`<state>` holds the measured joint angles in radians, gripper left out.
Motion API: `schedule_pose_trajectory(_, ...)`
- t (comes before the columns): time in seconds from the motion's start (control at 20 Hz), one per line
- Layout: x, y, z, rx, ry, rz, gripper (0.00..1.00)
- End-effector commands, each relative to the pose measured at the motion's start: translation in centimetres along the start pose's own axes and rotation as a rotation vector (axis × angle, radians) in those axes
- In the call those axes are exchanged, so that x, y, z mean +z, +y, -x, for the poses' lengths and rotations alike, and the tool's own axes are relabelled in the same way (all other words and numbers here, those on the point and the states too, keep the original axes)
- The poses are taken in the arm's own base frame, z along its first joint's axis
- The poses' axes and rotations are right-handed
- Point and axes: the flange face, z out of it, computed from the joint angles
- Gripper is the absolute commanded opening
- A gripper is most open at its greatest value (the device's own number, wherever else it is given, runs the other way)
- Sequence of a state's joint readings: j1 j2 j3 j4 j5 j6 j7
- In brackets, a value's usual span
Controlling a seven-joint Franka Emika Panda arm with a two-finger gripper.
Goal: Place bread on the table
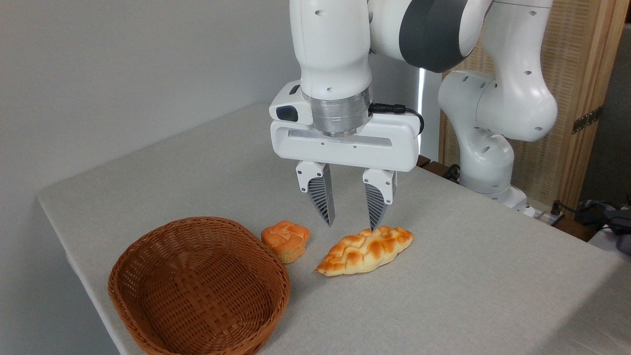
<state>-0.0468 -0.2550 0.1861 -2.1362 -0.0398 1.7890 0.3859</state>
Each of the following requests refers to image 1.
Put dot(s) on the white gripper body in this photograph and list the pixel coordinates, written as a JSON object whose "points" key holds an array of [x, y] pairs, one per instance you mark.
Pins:
{"points": [[345, 150]]}

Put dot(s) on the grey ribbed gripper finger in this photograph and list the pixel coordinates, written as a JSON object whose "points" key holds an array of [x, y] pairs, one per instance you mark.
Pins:
{"points": [[377, 202], [320, 197]]}

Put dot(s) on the long braided bread loaf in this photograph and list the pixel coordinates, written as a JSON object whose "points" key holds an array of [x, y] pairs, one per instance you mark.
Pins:
{"points": [[365, 251]]}

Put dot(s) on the white Franka Panda arm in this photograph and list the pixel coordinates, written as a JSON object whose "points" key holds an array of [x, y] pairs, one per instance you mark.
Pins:
{"points": [[330, 49]]}

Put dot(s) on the round knotted bread bun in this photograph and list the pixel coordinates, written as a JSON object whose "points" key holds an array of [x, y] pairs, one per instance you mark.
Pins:
{"points": [[286, 239]]}

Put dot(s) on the white wrist box dark window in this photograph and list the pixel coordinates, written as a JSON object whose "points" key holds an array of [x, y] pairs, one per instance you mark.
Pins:
{"points": [[288, 106]]}

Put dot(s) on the black base connector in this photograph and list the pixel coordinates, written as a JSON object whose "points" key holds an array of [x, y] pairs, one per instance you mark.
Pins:
{"points": [[453, 172]]}

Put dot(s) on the brown wicker basket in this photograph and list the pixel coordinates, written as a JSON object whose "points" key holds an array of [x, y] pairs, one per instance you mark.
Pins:
{"points": [[197, 286]]}

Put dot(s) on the white power strip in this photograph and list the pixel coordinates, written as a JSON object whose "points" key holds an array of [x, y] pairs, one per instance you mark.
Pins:
{"points": [[542, 215]]}

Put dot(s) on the metal screen hinge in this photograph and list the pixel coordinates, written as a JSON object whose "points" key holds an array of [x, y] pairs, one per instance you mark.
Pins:
{"points": [[586, 120]]}

